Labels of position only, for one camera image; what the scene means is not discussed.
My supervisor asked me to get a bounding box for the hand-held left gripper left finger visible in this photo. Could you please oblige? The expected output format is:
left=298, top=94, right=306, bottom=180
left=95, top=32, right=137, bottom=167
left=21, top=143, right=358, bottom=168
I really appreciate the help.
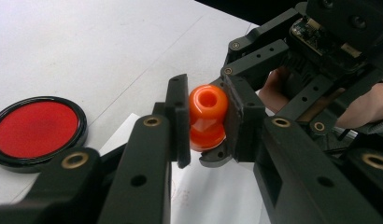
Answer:
left=97, top=73, right=192, bottom=224

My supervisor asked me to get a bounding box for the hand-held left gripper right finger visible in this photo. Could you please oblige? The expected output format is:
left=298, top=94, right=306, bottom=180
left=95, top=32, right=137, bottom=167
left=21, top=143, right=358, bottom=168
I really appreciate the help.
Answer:
left=221, top=75, right=383, bottom=224

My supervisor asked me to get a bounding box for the orange stamp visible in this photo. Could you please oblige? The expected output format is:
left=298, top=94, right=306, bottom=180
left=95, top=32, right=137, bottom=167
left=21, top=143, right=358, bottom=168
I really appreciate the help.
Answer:
left=188, top=84, right=230, bottom=153

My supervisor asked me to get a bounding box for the round red ink pad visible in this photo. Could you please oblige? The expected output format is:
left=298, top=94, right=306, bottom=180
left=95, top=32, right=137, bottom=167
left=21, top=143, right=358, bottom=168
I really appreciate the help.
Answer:
left=0, top=95, right=89, bottom=175

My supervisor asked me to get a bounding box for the white paper sheet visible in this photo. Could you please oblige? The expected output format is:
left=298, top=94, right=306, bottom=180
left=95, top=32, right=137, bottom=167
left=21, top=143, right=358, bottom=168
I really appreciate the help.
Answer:
left=98, top=112, right=273, bottom=224

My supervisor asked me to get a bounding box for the white table cover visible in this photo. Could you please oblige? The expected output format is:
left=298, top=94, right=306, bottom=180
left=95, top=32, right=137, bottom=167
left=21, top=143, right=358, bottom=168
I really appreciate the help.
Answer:
left=0, top=0, right=260, bottom=208

